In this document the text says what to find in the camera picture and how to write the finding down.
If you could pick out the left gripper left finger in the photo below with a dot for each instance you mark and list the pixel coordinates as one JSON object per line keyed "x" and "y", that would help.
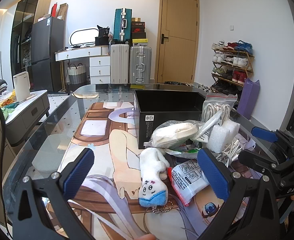
{"x": 30, "y": 218}

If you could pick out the black glass wardrobe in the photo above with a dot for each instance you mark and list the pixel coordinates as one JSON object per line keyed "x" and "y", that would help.
{"x": 27, "y": 13}

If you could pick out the white dressing desk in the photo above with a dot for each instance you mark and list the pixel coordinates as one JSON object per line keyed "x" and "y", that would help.
{"x": 81, "y": 52}

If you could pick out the green medicine packet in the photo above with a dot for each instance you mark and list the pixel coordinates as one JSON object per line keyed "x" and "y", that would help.
{"x": 189, "y": 154}

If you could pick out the wooden door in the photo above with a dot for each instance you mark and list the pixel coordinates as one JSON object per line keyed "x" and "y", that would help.
{"x": 177, "y": 40}

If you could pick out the person's left hand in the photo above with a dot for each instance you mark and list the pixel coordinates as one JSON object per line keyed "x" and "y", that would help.
{"x": 147, "y": 237}

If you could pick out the wooden shoe rack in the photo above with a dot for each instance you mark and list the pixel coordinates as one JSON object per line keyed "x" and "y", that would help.
{"x": 232, "y": 65}

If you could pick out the silver suitcase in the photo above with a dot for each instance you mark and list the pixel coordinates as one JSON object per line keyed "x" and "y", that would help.
{"x": 140, "y": 64}

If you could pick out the teal suitcase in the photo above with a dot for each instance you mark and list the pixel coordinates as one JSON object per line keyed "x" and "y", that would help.
{"x": 122, "y": 25}

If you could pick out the white foam block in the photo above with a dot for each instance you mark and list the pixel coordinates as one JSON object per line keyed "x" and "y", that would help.
{"x": 222, "y": 136}

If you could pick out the bagged white webbing roll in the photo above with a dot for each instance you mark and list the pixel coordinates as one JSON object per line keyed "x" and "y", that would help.
{"x": 174, "y": 133}

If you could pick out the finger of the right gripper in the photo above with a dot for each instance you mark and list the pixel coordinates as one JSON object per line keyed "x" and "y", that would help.
{"x": 266, "y": 135}
{"x": 263, "y": 166}

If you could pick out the black cardboard box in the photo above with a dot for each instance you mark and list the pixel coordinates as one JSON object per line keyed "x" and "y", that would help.
{"x": 155, "y": 107}

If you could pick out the stacked shoe boxes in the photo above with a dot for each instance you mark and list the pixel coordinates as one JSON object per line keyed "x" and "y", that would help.
{"x": 138, "y": 32}

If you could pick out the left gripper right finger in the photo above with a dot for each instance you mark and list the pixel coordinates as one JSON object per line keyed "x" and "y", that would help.
{"x": 249, "y": 209}

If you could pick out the woven laundry basket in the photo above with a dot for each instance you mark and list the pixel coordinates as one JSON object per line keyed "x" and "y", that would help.
{"x": 77, "y": 74}

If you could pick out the purple bag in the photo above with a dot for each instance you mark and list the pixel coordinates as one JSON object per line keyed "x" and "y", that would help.
{"x": 248, "y": 98}

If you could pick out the white drawer cabinet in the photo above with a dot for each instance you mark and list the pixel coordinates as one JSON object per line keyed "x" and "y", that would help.
{"x": 99, "y": 70}

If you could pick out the white red medicine packet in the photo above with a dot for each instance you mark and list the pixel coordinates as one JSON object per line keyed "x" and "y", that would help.
{"x": 187, "y": 180}

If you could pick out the grey side cabinet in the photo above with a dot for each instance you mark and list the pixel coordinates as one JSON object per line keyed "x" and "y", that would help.
{"x": 25, "y": 116}

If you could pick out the anime print desk mat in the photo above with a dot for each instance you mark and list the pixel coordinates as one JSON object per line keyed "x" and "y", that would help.
{"x": 107, "y": 202}

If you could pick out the white electric kettle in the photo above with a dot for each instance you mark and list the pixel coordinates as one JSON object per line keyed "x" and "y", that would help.
{"x": 22, "y": 86}

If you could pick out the black handbag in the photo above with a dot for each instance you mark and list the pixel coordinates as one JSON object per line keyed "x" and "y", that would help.
{"x": 103, "y": 37}

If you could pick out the white suitcase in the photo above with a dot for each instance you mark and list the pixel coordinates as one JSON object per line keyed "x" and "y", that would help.
{"x": 119, "y": 63}

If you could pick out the oval black frame mirror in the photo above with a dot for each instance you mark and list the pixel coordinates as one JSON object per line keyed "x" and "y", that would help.
{"x": 83, "y": 37}

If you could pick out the white plush doll keychain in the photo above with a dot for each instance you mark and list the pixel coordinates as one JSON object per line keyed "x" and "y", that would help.
{"x": 153, "y": 171}

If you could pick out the black refrigerator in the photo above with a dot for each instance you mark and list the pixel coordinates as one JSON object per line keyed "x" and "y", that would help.
{"x": 47, "y": 38}

